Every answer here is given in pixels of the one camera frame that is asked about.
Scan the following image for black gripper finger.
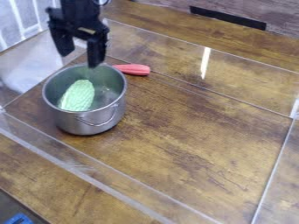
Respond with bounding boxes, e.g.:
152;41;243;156
50;27;74;57
86;30;108;68

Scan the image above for green bitter gourd toy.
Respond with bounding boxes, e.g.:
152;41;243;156
57;80;94;111

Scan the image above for blue object at corner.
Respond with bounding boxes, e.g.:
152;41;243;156
4;213;33;224

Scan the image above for red toy object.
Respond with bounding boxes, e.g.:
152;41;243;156
113;64;150;76

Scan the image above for silver metal pot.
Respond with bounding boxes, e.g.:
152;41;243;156
41;64;126;136

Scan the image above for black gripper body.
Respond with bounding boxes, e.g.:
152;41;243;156
45;0;109;41

